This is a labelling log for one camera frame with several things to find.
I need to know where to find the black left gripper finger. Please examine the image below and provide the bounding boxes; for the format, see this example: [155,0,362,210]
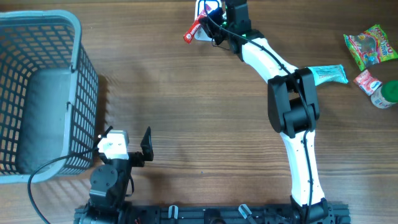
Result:
[94,126,113,148]
[140,126,154,161]

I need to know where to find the red coffee stick sachet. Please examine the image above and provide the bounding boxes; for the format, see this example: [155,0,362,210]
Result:
[183,9,206,44]

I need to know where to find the light teal tissue pack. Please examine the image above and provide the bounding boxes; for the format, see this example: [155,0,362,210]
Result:
[308,65,348,86]

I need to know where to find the green gummy candy bag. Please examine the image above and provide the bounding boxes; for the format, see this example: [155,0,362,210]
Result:
[343,24,397,71]

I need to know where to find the red snack packet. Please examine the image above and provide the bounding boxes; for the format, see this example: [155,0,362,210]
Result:
[354,70,382,96]

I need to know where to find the green lid white jar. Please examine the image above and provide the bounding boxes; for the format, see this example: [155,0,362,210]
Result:
[371,80,397,109]

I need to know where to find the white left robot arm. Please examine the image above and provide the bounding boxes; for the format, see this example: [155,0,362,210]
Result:
[73,127,154,224]

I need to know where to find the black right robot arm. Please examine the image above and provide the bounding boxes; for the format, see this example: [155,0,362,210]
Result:
[197,1,328,223]

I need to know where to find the white barcode scanner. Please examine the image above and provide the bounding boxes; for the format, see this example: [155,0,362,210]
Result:
[194,0,223,42]

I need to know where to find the grey plastic shopping basket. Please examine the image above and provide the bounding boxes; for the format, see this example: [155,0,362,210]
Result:
[1,10,98,184]

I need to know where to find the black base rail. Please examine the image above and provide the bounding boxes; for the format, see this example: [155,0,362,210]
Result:
[73,203,351,224]

